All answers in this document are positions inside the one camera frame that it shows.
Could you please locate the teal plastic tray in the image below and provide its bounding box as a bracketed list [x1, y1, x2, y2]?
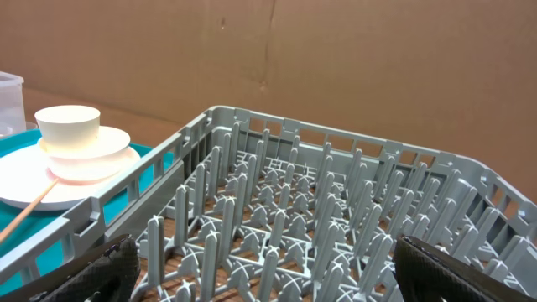
[0, 128, 174, 294]

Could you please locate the white round plate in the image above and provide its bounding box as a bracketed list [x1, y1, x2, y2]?
[1, 145, 135, 211]

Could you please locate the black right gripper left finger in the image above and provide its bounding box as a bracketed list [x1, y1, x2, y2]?
[1, 234, 140, 302]

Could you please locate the white bowl on plate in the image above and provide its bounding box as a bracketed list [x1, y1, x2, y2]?
[37, 126, 140, 182]

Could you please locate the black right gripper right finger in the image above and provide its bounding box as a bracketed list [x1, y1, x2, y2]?
[394, 236, 534, 302]

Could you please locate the clear plastic waste bin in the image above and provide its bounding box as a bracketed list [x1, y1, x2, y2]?
[1, 71, 38, 138]

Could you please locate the grey dishwasher rack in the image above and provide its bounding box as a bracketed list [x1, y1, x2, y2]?
[1, 106, 536, 301]

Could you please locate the cream plastic cup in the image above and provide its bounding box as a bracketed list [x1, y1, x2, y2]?
[34, 105, 101, 152]

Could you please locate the right wooden chopstick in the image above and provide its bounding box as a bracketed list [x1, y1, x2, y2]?
[1, 178, 59, 242]

